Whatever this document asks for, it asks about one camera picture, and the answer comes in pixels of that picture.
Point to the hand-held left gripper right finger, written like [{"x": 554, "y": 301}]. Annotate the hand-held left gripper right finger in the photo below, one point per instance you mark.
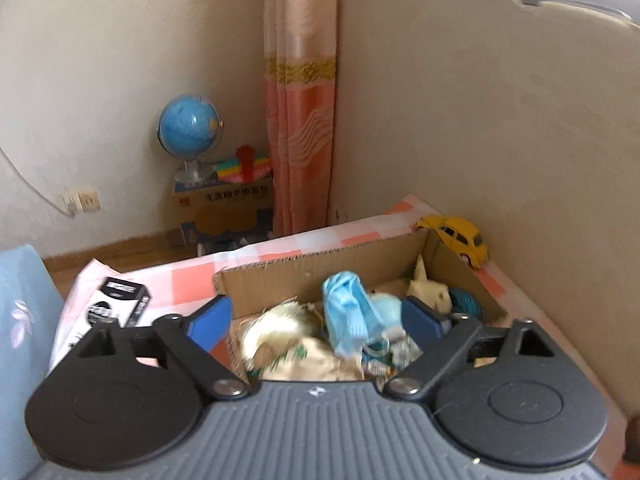
[{"x": 420, "y": 319}]

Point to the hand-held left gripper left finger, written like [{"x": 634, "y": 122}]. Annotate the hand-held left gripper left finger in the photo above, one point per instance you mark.
[{"x": 210, "y": 319}]

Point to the white plush toy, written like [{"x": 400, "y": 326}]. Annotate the white plush toy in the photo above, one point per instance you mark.
[{"x": 432, "y": 290}]

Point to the light blue face mask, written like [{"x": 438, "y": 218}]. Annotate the light blue face mask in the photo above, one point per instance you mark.
[{"x": 387, "y": 310}]

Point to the blue patterned sachet with tassel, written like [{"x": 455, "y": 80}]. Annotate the blue patterned sachet with tassel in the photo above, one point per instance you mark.
[{"x": 467, "y": 302}]

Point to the white fluffy ball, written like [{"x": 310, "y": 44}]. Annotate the white fluffy ball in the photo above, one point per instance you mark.
[{"x": 282, "y": 325}]

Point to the yellow toy car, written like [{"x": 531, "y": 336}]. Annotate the yellow toy car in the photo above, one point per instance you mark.
[{"x": 462, "y": 237}]

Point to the black and white long box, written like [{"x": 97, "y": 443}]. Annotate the black and white long box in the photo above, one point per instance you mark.
[{"x": 120, "y": 300}]

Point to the printed cardboard box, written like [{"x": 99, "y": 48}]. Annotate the printed cardboard box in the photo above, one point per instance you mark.
[{"x": 225, "y": 210}]

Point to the pink checked tablecloth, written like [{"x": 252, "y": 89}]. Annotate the pink checked tablecloth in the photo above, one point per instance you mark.
[{"x": 350, "y": 232}]

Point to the rainbow pop toy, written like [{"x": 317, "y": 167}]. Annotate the rainbow pop toy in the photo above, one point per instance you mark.
[{"x": 227, "y": 169}]

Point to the red toy piece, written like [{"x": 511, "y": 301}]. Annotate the red toy piece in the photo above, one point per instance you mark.
[{"x": 245, "y": 160}]

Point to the light blue blanket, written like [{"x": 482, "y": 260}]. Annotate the light blue blanket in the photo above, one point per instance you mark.
[{"x": 25, "y": 335}]

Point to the blue desk globe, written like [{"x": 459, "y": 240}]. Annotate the blue desk globe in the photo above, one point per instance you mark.
[{"x": 187, "y": 122}]

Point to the pink patterned curtain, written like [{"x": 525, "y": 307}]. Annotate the pink patterned curtain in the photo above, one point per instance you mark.
[{"x": 300, "y": 110}]

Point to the white wall socket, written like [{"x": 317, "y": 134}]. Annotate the white wall socket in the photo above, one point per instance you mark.
[{"x": 85, "y": 201}]

